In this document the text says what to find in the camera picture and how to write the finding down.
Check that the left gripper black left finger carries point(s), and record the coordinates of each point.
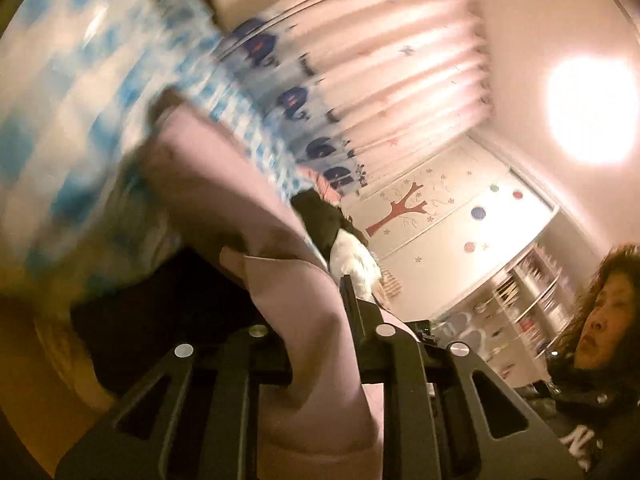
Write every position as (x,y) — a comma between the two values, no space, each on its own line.
(175,409)

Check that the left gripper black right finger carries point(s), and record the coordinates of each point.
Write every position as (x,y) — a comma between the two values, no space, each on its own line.
(447,415)

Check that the pink and brown jacket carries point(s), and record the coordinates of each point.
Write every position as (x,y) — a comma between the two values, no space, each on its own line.
(246,262)

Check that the pink clothes pile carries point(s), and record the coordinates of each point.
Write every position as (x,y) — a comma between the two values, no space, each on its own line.
(324,188)

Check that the white shelf with items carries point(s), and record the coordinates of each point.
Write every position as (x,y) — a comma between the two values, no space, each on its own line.
(515,319)

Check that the person's head and torso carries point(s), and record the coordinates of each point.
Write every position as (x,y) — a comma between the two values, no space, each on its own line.
(591,401)

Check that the white quilted jacket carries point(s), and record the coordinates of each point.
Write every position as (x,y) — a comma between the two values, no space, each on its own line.
(348,256)

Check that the white wardrobe with tree decal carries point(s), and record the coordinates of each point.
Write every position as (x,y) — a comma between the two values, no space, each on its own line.
(449,225)

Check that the black jacket on bed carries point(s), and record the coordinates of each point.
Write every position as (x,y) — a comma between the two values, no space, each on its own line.
(322,221)

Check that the round ceiling lamp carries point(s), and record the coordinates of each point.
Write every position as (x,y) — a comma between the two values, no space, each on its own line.
(592,109)

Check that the whale print curtain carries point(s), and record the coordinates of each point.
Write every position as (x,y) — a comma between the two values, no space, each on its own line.
(361,90)

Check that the blue white checkered plastic cover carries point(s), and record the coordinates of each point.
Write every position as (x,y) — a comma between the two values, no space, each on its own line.
(78,79)

